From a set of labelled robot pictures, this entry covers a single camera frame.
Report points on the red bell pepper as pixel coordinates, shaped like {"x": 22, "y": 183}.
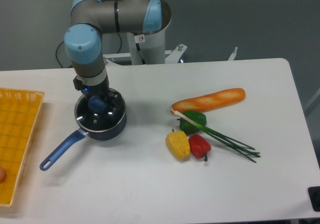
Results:
{"x": 199, "y": 147}

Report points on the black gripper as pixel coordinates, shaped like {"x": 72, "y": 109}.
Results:
{"x": 95, "y": 88}

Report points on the yellow bell pepper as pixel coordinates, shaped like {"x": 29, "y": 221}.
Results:
{"x": 178, "y": 144}

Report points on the glass lid blue knob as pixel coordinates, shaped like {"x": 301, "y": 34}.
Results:
{"x": 98, "y": 121}

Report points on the green spring onion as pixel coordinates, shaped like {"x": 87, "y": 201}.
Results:
{"x": 192, "y": 122}

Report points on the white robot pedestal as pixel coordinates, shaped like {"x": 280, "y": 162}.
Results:
{"x": 149, "y": 48}

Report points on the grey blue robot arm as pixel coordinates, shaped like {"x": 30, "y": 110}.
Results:
{"x": 90, "y": 19}

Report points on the black corner device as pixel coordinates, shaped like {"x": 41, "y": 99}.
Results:
{"x": 314, "y": 196}

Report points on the orange baguette bread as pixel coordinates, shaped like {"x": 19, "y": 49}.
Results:
{"x": 210, "y": 102}

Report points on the yellow woven basket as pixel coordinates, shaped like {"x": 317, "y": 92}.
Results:
{"x": 18, "y": 116}

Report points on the pink object in basket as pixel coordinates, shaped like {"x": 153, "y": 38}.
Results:
{"x": 2, "y": 174}

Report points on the dark blue saucepan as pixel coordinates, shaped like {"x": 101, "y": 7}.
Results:
{"x": 78, "y": 135}

